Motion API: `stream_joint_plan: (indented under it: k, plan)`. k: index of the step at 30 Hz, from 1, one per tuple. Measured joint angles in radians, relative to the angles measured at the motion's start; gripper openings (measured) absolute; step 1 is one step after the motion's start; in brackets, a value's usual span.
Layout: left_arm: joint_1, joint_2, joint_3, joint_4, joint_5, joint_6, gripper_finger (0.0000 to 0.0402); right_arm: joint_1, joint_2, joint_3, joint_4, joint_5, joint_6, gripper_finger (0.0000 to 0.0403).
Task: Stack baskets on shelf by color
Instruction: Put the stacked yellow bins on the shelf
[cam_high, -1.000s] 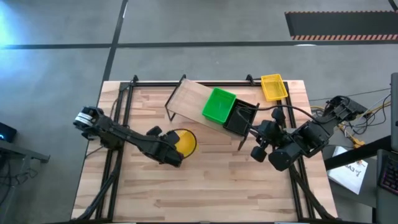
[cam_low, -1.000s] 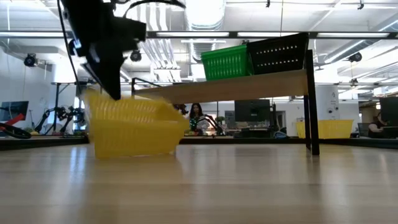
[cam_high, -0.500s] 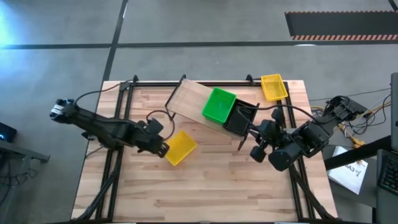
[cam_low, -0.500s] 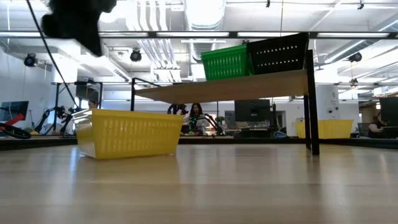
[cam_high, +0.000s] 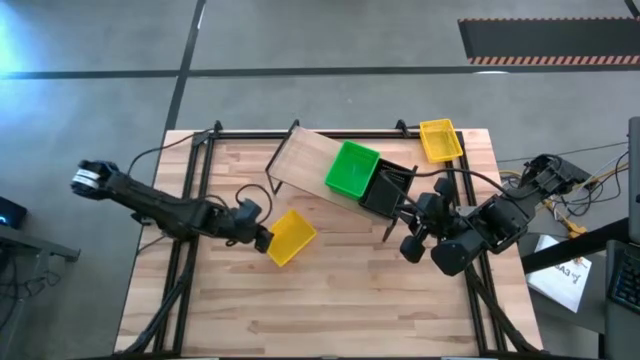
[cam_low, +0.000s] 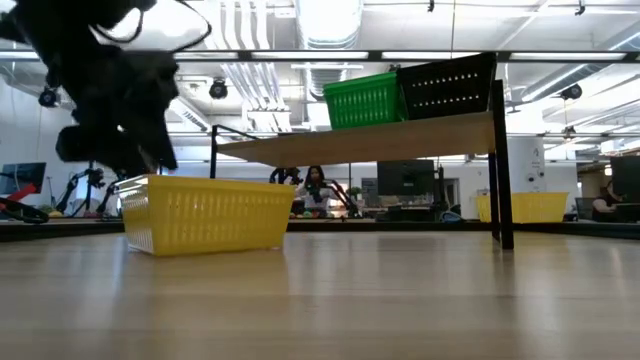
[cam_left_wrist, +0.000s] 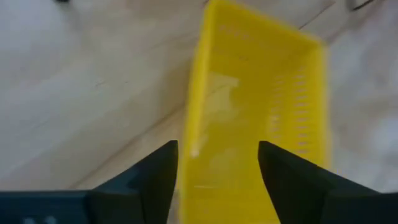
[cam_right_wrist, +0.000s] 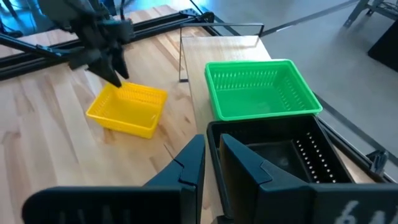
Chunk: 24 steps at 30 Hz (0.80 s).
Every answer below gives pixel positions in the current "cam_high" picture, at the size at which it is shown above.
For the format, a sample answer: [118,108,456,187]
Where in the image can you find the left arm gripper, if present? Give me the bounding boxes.
[214,213,275,254]

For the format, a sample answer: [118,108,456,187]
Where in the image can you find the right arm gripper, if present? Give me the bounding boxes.
[397,192,454,236]

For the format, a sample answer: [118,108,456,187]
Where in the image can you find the yellow slotted plastic basket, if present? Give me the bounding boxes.
[266,208,318,268]
[418,118,465,164]

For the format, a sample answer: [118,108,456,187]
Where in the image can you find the black slotted plastic basket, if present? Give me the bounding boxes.
[358,172,404,219]
[374,158,419,206]

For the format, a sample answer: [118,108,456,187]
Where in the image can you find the green slotted plastic basket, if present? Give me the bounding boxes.
[324,174,366,201]
[325,140,382,199]

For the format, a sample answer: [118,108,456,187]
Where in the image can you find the wooden shelf with black legs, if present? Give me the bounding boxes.
[264,118,419,244]

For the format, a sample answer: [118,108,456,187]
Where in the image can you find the white printed paper sheet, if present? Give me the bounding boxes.
[525,234,593,314]

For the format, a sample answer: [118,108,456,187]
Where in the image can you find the black metal beam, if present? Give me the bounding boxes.
[519,217,631,274]

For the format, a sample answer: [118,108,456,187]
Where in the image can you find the black hazard-striped floor mat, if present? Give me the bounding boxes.
[457,17,640,66]

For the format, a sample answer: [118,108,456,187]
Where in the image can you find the grey metal stand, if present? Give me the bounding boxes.
[0,224,82,264]

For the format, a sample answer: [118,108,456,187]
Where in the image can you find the black keyboard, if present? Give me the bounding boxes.
[612,249,640,315]

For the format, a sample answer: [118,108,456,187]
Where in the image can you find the grey monitor edge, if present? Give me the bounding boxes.
[628,116,640,237]

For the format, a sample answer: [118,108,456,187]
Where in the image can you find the grey desk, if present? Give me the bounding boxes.
[602,239,640,360]

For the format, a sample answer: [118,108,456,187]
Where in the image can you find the black device with blue light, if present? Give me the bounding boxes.
[0,195,29,231]

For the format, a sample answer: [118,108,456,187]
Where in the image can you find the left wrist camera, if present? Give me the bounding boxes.
[232,198,262,224]

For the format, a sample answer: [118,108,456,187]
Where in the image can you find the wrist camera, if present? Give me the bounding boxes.
[232,198,262,224]
[433,177,455,199]

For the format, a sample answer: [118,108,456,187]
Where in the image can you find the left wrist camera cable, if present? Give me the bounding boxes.
[233,183,274,222]

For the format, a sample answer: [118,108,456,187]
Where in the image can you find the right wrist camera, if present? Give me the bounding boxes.
[433,177,455,199]

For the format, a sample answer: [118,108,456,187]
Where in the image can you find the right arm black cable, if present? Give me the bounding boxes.
[412,167,509,196]

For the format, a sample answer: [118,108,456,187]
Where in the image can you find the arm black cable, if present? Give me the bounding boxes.
[412,167,509,196]
[126,128,216,176]

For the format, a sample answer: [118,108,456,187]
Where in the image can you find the black metal table frame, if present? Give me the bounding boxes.
[117,119,539,356]

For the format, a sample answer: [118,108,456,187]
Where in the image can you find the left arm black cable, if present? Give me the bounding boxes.
[126,128,216,176]

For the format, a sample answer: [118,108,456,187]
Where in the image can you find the yellow cable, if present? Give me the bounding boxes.
[499,168,590,239]

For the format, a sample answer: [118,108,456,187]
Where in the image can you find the thin grey floor cable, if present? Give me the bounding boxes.
[497,141,629,164]

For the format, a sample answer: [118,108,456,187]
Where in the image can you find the tangled black floor cables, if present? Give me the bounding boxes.
[0,249,62,306]

